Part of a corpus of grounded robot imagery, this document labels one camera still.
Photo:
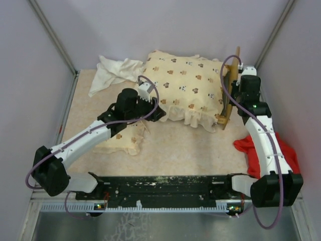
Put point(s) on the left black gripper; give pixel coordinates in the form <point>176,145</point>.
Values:
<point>158,113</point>

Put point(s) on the cream animal print cushion cover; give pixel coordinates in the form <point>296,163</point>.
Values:
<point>189,88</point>

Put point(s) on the wooden pet bed frame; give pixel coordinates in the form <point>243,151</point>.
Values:
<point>231,63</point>

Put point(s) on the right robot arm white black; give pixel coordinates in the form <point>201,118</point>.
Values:
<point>278,179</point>

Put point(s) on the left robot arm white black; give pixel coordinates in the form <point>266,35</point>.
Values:
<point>50,165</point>

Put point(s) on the small cream print pillow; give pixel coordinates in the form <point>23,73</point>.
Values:
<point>128,140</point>

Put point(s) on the white cloth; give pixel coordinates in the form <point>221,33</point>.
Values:
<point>111,72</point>

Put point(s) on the red cloth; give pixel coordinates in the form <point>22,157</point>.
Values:
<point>246,146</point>

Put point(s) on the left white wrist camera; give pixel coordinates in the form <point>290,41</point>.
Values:
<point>144,91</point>

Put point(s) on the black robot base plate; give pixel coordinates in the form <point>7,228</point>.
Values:
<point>163,191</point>

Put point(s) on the left aluminium frame post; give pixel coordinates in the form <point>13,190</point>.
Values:
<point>57,43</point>

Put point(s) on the aluminium frame post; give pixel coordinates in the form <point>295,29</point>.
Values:
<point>57,43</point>
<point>276,29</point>

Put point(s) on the right aluminium frame post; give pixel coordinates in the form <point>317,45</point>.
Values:
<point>276,29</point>

